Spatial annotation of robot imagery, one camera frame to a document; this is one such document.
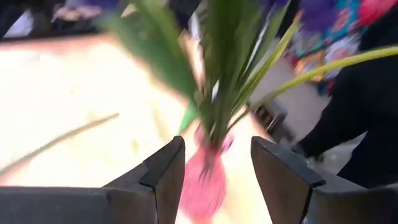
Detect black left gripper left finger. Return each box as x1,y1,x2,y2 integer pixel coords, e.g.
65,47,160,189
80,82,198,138
0,135,187,224

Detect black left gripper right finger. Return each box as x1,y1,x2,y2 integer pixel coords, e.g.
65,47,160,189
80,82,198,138
251,136,398,224

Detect pink ribbed glass vase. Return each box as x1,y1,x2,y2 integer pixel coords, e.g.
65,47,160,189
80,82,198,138
177,124,236,224

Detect purple floral patterned cloth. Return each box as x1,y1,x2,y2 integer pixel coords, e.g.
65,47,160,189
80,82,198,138
287,0,398,94

